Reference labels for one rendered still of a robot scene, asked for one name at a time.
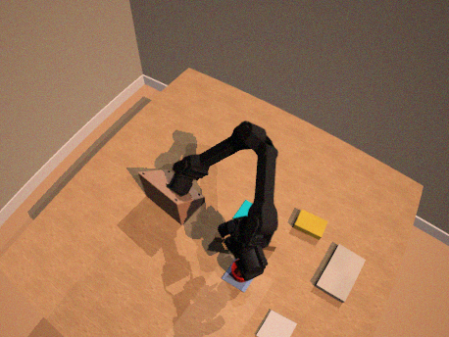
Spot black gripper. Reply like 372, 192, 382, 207
218, 219, 263, 282

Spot red cup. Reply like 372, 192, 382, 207
231, 260, 246, 283

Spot yellow rectangular block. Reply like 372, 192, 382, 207
293, 210, 327, 240

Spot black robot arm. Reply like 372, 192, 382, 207
167, 121, 278, 275

